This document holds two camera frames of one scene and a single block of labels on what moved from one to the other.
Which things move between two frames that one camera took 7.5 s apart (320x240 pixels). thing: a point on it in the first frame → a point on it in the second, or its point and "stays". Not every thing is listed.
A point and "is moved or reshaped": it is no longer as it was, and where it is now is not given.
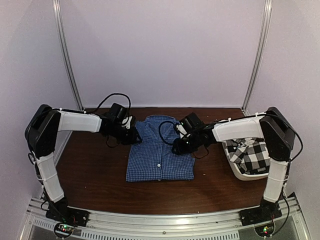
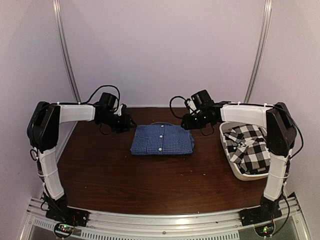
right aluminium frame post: x=255 y=69 stays
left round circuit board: x=64 y=229 stays
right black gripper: x=180 y=149 → x=188 y=124
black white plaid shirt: x=251 y=155 stays
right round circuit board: x=266 y=231 stays
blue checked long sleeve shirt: x=152 y=159 is moved or reshaped
